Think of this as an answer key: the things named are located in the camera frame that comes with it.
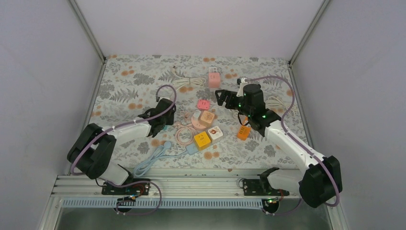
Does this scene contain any blue coiled cable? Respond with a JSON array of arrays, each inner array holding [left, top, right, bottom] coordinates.
[[133, 141, 191, 178]]

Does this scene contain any floral patterned table mat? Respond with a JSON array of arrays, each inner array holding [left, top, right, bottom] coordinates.
[[90, 55, 296, 169]]

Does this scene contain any white power strip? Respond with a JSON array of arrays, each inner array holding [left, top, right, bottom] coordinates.
[[208, 66, 219, 73]]

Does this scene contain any aluminium corner frame post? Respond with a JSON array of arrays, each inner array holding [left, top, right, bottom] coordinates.
[[288, 0, 330, 68]]

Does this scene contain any white cube socket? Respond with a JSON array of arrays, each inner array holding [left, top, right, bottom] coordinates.
[[206, 126, 224, 144]]

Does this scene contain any aluminium rail base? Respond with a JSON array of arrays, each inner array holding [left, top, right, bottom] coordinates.
[[51, 169, 300, 213]]

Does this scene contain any white power strip cable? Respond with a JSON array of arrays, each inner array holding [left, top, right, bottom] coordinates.
[[171, 66, 207, 91]]

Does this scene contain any white small charger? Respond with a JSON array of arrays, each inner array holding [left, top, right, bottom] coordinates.
[[192, 110, 202, 120]]

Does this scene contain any pink plug adapter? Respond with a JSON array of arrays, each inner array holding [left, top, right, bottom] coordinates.
[[196, 99, 211, 110]]

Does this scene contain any round pink power socket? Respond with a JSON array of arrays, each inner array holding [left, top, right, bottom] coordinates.
[[191, 118, 212, 131]]

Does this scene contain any blue power strip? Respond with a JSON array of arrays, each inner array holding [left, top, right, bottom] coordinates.
[[186, 143, 199, 155]]

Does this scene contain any orange power strip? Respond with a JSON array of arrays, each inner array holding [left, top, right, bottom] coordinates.
[[237, 126, 251, 141]]

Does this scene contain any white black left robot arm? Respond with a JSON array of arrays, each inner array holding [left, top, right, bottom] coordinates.
[[67, 98, 176, 194]]

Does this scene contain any pink coiled cable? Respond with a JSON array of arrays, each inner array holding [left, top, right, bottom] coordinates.
[[174, 122, 197, 147]]

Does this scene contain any left aluminium corner post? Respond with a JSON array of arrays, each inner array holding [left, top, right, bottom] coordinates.
[[68, 0, 106, 63]]

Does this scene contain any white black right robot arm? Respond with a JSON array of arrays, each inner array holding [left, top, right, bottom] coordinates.
[[215, 83, 342, 208]]

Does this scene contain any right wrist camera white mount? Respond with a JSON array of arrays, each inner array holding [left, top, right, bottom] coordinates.
[[237, 77, 249, 97]]

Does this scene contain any pink cube socket adapter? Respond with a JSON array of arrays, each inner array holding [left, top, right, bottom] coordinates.
[[208, 72, 221, 89]]

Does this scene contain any yellow cube socket adapter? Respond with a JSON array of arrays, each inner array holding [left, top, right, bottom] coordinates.
[[193, 131, 211, 151]]

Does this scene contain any beige cube socket adapter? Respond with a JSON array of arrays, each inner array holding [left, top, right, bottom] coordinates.
[[199, 110, 215, 127]]

